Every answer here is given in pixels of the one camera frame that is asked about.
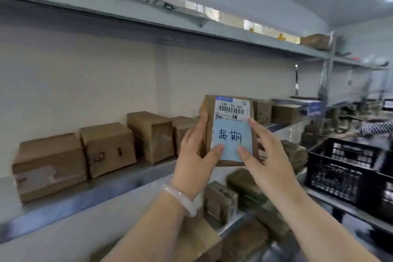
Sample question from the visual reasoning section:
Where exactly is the white jade bracelet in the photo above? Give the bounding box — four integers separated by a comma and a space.
161, 183, 198, 218

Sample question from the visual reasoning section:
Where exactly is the person's right hand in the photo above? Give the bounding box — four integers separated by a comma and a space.
237, 117, 304, 211

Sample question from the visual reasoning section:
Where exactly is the person's left hand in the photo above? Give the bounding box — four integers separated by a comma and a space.
170, 113, 226, 205

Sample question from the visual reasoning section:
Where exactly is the box with blue note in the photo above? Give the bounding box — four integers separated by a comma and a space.
199, 94, 261, 167

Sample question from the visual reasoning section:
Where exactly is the pile of brown cardboard boxes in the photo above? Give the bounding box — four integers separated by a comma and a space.
172, 139, 309, 262

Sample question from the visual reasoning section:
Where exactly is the person's right forearm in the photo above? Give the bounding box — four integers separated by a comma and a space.
276, 185, 381, 262

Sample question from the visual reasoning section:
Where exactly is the row of brown cardboard boxes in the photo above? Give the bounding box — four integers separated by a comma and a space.
12, 98, 303, 204

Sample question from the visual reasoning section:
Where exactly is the blue white flat box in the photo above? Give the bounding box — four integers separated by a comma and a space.
271, 97, 323, 117

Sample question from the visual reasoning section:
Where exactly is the person's left forearm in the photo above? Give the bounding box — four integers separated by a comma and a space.
101, 191, 192, 262

